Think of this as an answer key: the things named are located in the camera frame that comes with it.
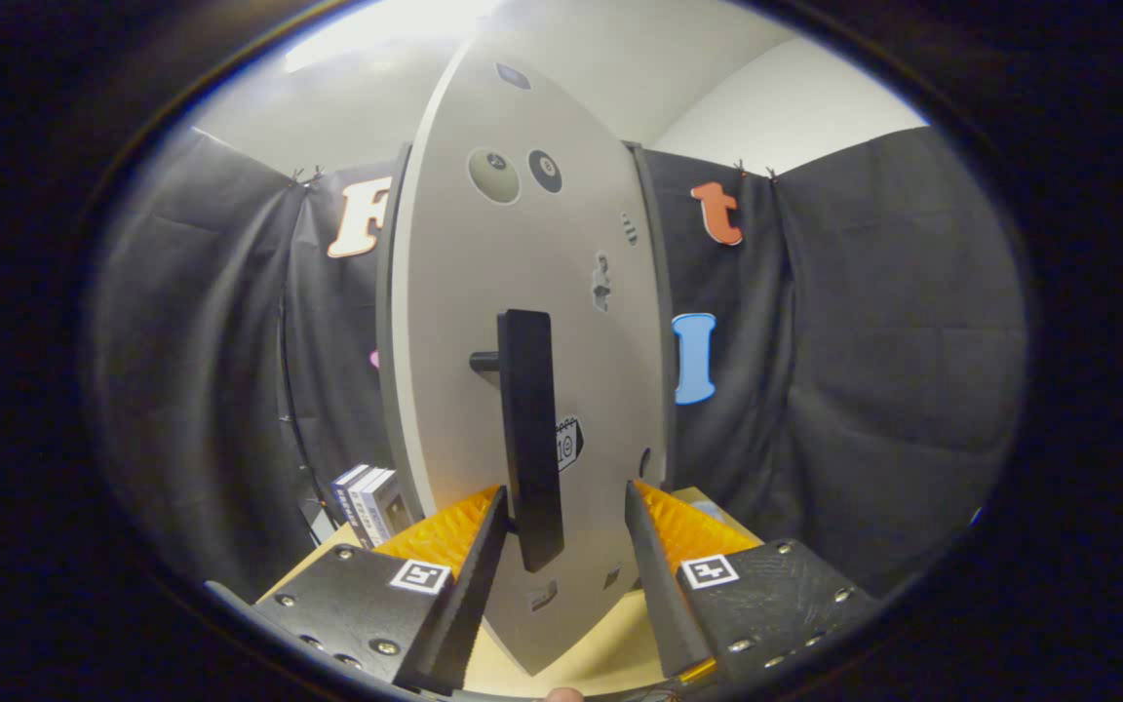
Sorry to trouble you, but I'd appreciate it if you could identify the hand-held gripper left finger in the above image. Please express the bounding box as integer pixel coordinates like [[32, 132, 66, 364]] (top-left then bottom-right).
[[206, 485, 511, 695]]

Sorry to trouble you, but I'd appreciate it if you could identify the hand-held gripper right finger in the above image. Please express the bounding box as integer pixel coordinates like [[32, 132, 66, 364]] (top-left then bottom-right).
[[625, 480, 879, 683]]

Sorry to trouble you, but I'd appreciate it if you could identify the black door handle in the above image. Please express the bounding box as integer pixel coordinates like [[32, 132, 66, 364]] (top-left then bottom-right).
[[470, 309, 565, 573]]

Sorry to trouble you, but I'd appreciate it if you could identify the grey cabinet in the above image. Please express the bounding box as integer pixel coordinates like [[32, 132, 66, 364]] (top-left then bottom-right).
[[376, 141, 679, 527]]

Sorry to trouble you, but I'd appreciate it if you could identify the black backdrop cloth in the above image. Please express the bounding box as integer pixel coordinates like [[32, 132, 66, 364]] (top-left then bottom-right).
[[84, 122, 1030, 601]]

